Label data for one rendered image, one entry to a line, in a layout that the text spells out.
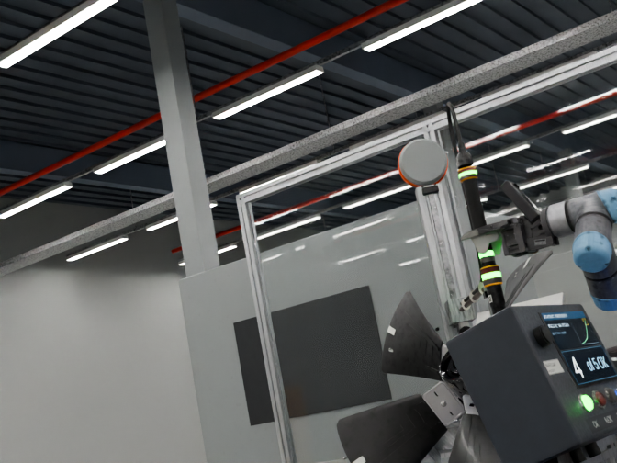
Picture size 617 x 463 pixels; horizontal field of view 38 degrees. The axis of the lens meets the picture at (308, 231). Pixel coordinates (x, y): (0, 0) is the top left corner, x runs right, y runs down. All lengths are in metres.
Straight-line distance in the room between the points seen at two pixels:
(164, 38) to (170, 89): 0.53
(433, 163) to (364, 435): 1.04
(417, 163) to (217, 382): 2.41
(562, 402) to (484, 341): 0.12
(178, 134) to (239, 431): 4.36
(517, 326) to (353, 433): 1.06
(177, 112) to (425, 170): 6.01
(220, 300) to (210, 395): 0.52
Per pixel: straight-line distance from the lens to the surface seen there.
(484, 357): 1.19
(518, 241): 2.03
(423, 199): 2.82
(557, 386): 1.17
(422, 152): 2.86
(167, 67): 8.88
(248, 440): 4.81
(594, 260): 1.90
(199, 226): 8.37
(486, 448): 1.96
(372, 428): 2.15
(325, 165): 3.24
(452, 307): 2.66
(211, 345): 4.93
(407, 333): 2.31
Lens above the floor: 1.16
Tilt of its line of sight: 12 degrees up
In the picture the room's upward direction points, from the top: 11 degrees counter-clockwise
